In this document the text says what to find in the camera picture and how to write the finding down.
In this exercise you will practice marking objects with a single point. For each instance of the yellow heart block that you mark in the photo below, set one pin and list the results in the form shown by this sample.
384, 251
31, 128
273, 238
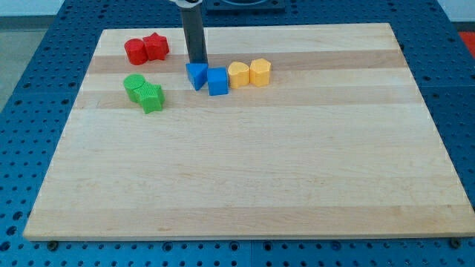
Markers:
239, 75

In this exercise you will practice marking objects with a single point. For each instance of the silver rod mount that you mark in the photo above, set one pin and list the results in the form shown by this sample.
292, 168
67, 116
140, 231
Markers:
187, 3

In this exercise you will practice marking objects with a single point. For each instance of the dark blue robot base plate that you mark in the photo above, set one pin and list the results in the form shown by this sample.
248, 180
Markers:
243, 5

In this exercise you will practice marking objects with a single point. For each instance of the blue cube block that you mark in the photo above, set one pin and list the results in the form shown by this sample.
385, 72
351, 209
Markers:
217, 80

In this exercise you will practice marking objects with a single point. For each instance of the wooden board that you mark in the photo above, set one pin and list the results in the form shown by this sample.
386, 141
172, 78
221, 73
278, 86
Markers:
339, 145

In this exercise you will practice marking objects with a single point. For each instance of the red cylinder block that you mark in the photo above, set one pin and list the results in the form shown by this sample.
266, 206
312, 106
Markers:
136, 52

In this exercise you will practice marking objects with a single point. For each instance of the green cylinder block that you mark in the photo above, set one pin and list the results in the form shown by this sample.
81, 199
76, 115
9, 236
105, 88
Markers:
131, 83

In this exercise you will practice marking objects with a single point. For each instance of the red star block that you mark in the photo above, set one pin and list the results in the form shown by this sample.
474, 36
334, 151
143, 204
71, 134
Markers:
156, 47

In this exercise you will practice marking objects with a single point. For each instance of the yellow pentagon block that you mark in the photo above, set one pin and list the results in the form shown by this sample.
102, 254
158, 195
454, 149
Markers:
260, 70

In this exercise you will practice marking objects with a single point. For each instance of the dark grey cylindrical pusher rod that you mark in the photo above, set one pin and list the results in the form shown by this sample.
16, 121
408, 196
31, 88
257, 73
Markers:
194, 34

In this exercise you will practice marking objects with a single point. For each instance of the blue triangle block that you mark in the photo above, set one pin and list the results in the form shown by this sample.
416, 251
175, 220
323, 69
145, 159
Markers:
197, 74

